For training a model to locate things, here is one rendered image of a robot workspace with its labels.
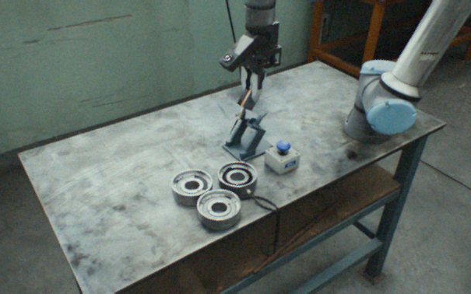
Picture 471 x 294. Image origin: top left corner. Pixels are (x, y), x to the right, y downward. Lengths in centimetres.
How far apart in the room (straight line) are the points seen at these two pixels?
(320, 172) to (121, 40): 171
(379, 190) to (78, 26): 176
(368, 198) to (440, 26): 66
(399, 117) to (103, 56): 185
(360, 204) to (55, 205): 95
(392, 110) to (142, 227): 69
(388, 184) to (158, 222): 90
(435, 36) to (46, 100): 206
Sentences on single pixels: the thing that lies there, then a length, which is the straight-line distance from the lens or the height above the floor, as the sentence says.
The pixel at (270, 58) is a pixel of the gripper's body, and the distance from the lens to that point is 111.
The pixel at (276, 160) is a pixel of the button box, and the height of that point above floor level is 84.
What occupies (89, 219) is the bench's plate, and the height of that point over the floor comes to 80.
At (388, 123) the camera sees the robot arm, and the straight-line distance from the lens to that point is 116.
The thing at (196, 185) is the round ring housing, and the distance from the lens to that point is 110.
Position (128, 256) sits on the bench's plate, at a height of 80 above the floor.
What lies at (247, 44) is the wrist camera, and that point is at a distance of 105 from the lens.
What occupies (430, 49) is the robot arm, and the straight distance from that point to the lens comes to 111.
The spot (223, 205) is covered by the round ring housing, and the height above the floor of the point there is 82.
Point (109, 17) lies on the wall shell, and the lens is 254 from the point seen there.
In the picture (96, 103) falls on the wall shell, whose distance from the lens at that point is 269.
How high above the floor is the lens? 153
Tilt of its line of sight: 36 degrees down
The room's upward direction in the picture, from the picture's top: 1 degrees clockwise
